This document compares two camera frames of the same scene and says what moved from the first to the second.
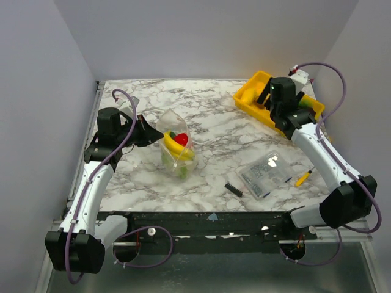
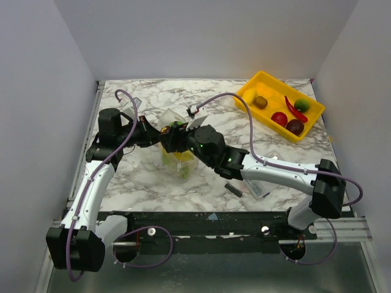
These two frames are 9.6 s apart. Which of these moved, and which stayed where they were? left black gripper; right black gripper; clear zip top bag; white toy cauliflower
Moved: right black gripper
Stayed: left black gripper; white toy cauliflower; clear zip top bag
